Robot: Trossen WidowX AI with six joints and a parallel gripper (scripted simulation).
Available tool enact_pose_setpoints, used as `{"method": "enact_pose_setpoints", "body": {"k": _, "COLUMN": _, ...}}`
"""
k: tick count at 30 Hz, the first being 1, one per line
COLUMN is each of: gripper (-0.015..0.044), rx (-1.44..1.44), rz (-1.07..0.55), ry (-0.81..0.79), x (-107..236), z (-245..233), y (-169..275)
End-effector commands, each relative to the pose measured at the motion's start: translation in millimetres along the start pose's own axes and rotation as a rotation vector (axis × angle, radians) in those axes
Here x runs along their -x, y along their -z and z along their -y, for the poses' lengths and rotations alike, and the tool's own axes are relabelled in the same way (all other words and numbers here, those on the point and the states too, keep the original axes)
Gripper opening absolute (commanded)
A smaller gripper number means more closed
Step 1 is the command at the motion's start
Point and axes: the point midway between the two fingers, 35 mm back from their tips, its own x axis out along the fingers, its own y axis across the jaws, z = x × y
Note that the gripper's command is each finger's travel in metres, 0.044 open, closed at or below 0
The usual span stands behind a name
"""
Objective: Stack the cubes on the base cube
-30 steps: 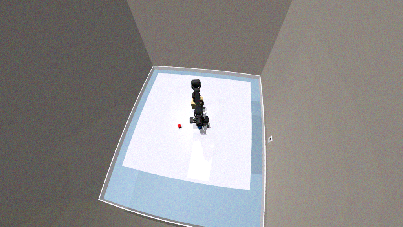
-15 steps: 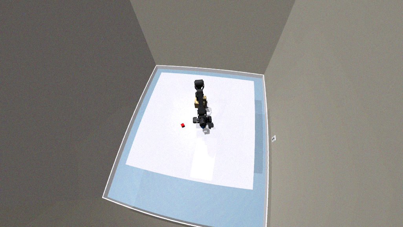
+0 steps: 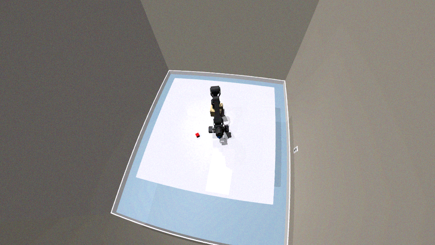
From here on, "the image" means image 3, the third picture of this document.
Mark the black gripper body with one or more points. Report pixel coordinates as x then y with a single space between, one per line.
224 128

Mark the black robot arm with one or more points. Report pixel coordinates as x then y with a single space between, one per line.
215 101

